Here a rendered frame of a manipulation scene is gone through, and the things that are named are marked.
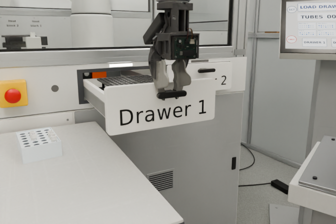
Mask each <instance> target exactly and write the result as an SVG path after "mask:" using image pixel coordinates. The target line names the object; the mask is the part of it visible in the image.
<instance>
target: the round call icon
mask: <svg viewBox="0 0 336 224"><path fill-rule="evenodd" d="M286 44H297V35H286Z"/></svg>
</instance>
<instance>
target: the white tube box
mask: <svg viewBox="0 0 336 224"><path fill-rule="evenodd" d="M31 131H35V133H36V140H32V139H31V138H30V132H31ZM48 131H53V129H52V128H51V127H44V128H38V129H32V130H26V131H19V132H16V133H15V134H16V142H17V147H18V150H19V153H20V156H21V160H22V163H23V164H28V163H33V162H37V161H42V160H47V159H51V158H56V157H61V156H63V153H62V141H61V140H60V139H59V137H58V136H57V135H56V133H55V132H54V131H53V133H54V134H55V135H56V141H55V142H52V141H51V140H50V138H49V136H48Z"/></svg>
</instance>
